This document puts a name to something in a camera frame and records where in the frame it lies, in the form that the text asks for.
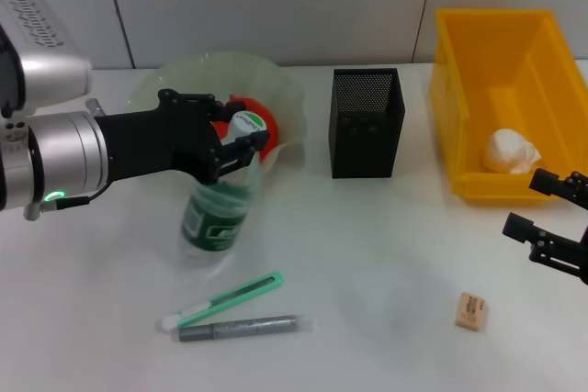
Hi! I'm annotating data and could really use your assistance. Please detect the mint green utility knife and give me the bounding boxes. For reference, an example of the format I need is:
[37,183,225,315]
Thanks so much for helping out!
[160,271,285,332]

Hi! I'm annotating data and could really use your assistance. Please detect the white paper ball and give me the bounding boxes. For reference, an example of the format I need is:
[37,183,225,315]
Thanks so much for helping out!
[481,128,546,176]

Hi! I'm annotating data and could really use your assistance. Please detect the black mesh pen holder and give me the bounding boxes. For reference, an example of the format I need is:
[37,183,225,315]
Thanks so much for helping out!
[327,67,406,180]

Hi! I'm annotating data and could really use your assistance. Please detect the clear green-label water bottle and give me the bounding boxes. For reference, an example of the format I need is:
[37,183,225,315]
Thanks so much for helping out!
[176,110,270,270]

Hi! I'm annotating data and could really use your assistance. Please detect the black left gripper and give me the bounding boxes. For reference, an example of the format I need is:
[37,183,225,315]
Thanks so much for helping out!
[94,87,272,185]

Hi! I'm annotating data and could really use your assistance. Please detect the yellow plastic bin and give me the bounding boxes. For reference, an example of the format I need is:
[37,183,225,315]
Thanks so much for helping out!
[429,8,588,206]

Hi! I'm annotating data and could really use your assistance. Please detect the green glass fruit plate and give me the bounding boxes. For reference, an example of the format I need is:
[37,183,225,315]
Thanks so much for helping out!
[128,50,308,173]

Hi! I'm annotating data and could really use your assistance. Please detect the silver grey marker pen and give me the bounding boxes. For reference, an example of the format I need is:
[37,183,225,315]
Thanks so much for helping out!
[177,314,316,343]

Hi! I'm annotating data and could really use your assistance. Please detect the beige eraser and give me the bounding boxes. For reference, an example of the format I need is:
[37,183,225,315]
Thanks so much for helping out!
[454,291,489,332]

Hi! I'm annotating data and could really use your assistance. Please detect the left arm connector cable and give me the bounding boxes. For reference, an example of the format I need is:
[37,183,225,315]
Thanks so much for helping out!
[43,97,112,210]

